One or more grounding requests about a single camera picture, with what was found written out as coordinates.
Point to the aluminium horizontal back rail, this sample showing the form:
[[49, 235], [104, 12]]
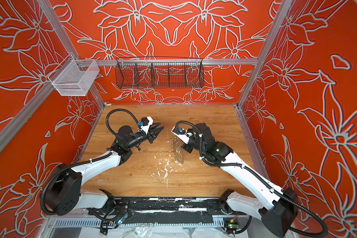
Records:
[[206, 62]]

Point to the black wire mesh basket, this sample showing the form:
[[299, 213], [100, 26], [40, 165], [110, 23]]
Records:
[[159, 75]]

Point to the aluminium frame corner post right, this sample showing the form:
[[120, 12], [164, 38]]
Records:
[[272, 33]]

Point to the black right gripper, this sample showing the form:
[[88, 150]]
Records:
[[186, 148]]

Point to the aluminium frame corner post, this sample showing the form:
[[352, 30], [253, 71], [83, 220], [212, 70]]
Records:
[[53, 19], [272, 33]]

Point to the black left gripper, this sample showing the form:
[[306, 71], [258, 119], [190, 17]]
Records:
[[152, 134]]

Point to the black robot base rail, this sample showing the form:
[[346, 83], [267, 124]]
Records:
[[133, 212]]

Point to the aluminium frame corner post left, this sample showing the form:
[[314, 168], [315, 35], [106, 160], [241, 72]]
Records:
[[53, 19]]

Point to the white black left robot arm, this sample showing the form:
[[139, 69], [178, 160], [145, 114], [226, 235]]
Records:
[[62, 192]]

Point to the clear acrylic basket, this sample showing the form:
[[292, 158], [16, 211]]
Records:
[[70, 78]]

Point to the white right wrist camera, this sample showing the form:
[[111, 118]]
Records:
[[182, 134]]

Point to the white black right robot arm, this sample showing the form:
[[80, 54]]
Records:
[[274, 207]]

